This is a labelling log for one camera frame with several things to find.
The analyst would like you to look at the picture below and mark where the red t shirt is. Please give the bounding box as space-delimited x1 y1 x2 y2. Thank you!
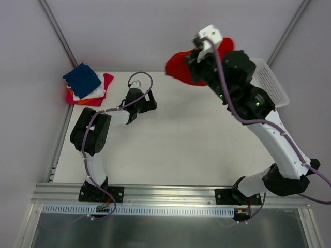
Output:
165 37 235 87

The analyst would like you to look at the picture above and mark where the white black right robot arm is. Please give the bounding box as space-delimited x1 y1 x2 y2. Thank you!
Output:
184 50 320 205

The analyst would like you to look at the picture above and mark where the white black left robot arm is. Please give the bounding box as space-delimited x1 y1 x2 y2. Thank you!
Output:
70 88 157 202

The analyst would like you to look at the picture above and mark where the folded white t shirt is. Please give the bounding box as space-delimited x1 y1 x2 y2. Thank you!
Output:
66 72 106 101

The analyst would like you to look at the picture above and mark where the white perforated plastic basket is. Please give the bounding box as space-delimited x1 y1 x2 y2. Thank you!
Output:
250 58 290 108

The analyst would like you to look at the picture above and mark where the folded orange t shirt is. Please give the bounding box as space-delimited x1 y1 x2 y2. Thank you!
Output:
65 91 106 107

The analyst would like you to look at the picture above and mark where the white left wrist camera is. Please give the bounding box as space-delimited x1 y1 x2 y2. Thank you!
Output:
129 80 141 90

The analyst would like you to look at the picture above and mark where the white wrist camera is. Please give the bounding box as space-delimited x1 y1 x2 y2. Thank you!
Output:
193 25 223 63
129 80 141 90

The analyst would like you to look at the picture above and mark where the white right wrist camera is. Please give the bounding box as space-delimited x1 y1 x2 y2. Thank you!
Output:
193 25 223 63

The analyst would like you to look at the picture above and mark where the right aluminium corner post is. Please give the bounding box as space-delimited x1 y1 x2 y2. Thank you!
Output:
267 0 312 67

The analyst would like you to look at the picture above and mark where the aluminium corner post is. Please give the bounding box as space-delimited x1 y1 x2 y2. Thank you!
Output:
37 0 78 68
267 0 312 67

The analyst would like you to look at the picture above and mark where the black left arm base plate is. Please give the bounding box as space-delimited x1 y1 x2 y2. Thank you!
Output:
78 184 125 203

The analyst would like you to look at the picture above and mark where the white slotted cable duct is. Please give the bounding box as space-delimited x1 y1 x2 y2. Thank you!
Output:
42 204 235 218

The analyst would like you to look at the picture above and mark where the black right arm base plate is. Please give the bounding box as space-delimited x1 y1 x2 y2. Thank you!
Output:
214 188 262 206

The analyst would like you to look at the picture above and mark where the aluminium extrusion mounting rail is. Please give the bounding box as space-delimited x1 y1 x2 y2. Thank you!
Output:
31 183 311 209

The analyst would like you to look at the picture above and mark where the left aluminium corner post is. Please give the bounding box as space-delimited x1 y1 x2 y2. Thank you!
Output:
37 0 78 68

